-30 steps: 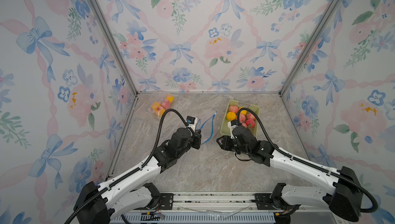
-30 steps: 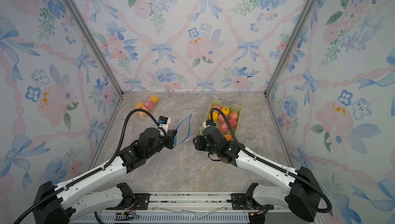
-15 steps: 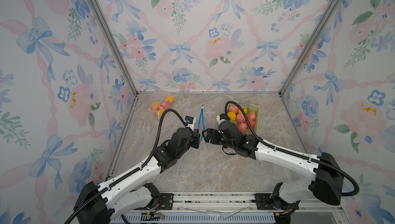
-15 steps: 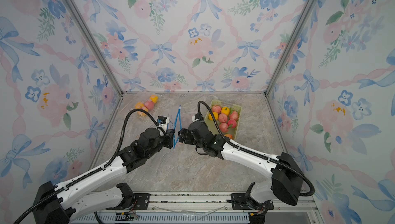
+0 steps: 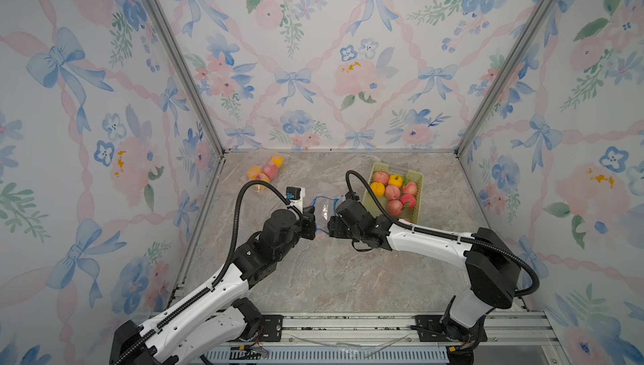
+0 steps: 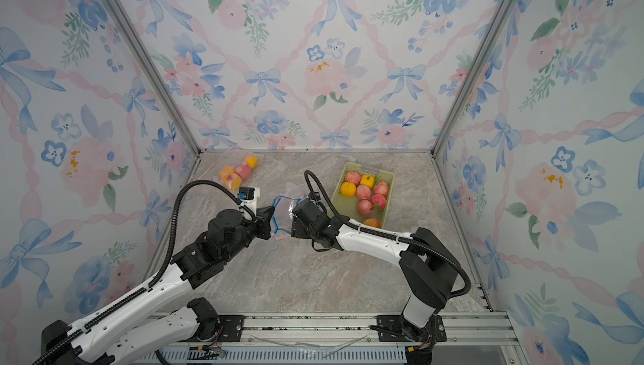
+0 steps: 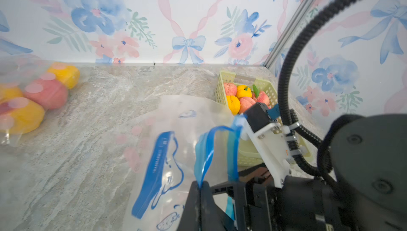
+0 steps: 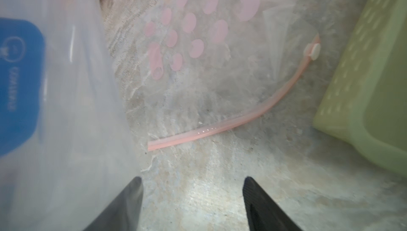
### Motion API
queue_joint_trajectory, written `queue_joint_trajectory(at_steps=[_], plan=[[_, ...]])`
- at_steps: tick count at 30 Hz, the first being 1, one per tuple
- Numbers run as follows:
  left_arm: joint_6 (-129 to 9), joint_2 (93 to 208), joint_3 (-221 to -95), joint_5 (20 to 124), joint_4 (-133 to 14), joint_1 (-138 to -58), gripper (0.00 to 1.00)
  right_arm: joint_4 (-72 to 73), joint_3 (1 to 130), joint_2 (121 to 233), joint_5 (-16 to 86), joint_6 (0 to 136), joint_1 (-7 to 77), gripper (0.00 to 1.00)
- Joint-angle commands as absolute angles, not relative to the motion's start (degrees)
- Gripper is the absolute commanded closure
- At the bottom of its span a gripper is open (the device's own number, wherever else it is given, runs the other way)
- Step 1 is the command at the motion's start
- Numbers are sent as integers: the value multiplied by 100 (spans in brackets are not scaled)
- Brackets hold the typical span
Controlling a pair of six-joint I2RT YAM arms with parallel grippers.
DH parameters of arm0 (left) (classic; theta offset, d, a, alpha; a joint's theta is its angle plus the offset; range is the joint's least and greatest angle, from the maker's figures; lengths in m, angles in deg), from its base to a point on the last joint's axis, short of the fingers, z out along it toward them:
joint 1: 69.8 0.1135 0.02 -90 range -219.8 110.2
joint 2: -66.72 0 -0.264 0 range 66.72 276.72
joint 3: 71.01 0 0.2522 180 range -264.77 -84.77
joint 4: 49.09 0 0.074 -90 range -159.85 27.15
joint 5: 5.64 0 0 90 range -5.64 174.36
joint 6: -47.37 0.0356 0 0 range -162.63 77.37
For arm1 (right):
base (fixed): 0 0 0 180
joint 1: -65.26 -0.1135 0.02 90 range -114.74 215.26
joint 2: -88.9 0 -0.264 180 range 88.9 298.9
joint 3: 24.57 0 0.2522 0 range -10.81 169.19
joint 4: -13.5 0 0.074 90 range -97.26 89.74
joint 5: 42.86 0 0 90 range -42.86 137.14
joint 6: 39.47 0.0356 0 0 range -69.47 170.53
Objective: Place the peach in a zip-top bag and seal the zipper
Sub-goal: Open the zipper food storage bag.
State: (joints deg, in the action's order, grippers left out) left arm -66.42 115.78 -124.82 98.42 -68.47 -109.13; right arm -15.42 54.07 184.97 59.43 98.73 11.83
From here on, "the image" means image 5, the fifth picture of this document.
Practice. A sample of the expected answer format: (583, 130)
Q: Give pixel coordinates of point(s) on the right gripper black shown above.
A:
(334, 227)

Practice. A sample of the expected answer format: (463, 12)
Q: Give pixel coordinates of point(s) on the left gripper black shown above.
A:
(307, 221)

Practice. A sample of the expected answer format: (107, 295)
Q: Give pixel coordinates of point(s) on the blue zipper clear bag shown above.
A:
(324, 209)

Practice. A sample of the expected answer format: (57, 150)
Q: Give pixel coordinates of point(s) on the green plastic basket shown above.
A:
(380, 192)

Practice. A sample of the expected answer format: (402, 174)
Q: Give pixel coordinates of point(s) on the pink peach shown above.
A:
(395, 208)
(271, 171)

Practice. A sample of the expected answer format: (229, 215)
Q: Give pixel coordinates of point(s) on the pink zipper clear bag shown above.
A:
(251, 165)

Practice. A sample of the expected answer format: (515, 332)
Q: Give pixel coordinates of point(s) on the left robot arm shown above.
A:
(218, 311)

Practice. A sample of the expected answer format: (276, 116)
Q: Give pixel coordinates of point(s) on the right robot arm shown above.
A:
(492, 274)

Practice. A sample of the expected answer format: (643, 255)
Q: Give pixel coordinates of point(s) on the yellow peach with leaf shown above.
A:
(396, 180)

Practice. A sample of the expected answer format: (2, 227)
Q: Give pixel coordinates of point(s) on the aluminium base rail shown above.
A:
(361, 338)

